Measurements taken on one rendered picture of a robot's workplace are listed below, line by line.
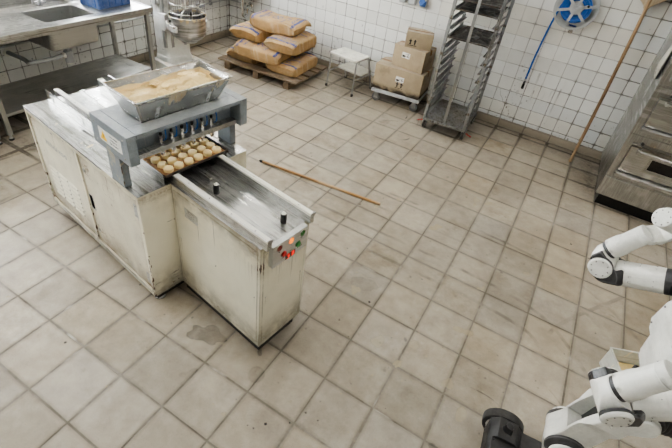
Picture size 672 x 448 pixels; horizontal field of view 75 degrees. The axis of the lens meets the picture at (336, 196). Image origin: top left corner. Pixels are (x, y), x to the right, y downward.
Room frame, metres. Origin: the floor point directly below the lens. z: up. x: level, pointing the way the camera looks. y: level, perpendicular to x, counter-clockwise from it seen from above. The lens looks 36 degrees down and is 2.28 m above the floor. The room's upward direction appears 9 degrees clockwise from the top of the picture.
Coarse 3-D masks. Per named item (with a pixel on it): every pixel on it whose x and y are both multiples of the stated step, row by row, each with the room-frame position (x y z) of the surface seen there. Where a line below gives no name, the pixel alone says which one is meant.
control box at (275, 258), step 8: (304, 224) 1.67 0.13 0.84; (288, 232) 1.59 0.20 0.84; (296, 232) 1.60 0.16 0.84; (280, 240) 1.53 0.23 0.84; (288, 240) 1.55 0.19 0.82; (296, 240) 1.60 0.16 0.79; (304, 240) 1.65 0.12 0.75; (272, 248) 1.47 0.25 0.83; (288, 248) 1.56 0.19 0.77; (296, 248) 1.61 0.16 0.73; (272, 256) 1.47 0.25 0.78; (280, 256) 1.51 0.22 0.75; (272, 264) 1.47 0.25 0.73
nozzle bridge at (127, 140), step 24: (240, 96) 2.28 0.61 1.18; (96, 120) 1.82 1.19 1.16; (120, 120) 1.83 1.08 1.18; (168, 120) 1.89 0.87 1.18; (192, 120) 2.07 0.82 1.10; (240, 120) 2.23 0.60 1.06; (120, 144) 1.71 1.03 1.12; (144, 144) 1.83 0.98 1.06; (168, 144) 1.88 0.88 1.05; (120, 168) 1.74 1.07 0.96
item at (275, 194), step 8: (104, 80) 2.79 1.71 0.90; (104, 88) 2.76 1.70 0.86; (216, 160) 2.08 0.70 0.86; (224, 160) 2.04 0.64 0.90; (232, 168) 2.00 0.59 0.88; (240, 168) 1.98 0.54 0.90; (240, 176) 1.97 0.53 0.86; (248, 176) 1.93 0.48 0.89; (256, 176) 1.93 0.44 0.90; (256, 184) 1.90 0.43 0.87; (264, 184) 1.87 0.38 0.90; (264, 192) 1.86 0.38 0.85; (272, 192) 1.83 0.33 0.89; (280, 192) 1.82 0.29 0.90; (280, 200) 1.79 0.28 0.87; (288, 200) 1.76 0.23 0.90; (288, 208) 1.76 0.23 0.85; (296, 208) 1.73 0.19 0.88; (304, 208) 1.72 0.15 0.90; (304, 216) 1.70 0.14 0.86; (312, 216) 1.69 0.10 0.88
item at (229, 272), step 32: (224, 192) 1.83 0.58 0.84; (256, 192) 1.87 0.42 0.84; (192, 224) 1.74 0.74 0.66; (224, 224) 1.59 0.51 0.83; (256, 224) 1.61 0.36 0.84; (288, 224) 1.65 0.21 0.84; (192, 256) 1.76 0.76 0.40; (224, 256) 1.59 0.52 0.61; (256, 256) 1.46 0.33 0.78; (192, 288) 1.78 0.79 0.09; (224, 288) 1.60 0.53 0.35; (256, 288) 1.46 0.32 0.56; (288, 288) 1.62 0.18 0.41; (256, 320) 1.46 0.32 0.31; (288, 320) 1.64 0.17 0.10
